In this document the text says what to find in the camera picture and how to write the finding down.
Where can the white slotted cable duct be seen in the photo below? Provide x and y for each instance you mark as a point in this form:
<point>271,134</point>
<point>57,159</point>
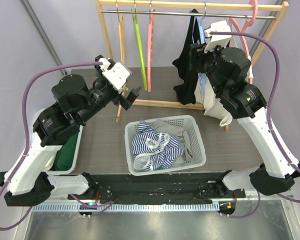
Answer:
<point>75,206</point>

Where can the wooden clothes rack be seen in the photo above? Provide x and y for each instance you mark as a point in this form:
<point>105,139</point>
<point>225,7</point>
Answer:
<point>272,13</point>

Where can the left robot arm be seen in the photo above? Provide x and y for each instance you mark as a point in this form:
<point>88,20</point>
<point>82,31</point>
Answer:
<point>75,104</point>

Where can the light blue hanger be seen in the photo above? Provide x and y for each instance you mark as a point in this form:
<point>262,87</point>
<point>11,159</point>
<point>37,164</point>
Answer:
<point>201,74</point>

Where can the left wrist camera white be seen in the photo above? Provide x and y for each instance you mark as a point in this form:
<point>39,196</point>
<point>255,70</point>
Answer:
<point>117,74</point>

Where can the blue striped tank top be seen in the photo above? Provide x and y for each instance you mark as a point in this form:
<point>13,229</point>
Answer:
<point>151,149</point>

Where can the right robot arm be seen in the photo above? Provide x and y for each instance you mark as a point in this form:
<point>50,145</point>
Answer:
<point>226,69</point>

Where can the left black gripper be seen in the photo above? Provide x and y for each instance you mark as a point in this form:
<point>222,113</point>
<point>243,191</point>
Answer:
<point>126,102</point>

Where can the white left basket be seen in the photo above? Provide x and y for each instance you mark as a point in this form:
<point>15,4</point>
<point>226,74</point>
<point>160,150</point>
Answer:
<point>55,141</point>

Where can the yellow hanger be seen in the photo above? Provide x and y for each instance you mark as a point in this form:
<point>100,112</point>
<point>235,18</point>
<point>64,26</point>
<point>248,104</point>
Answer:
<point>121,33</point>

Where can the lime green hanger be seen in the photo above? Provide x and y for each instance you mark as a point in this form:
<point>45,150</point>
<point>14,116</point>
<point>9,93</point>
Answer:
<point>139,46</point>

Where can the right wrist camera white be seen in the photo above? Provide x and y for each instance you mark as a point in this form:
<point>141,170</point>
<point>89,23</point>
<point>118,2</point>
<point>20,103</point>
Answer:
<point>215,33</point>

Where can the white tank top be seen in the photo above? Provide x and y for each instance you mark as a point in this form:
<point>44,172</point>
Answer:
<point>204,93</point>

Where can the grey tank top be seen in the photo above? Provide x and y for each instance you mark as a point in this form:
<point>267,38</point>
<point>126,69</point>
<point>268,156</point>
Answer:
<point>182,136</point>

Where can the black tank top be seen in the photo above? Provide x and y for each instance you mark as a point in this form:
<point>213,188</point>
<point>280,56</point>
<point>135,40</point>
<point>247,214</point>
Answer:
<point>185,92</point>

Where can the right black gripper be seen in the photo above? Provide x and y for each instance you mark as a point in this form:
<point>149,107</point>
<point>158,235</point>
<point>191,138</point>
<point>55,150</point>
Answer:
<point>195,53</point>

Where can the dark green garment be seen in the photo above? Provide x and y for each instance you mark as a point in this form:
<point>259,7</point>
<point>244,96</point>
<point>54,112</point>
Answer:
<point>65,156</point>

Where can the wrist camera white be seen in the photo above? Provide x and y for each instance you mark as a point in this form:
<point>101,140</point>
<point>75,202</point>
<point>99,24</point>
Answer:
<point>117,74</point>
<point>215,33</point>

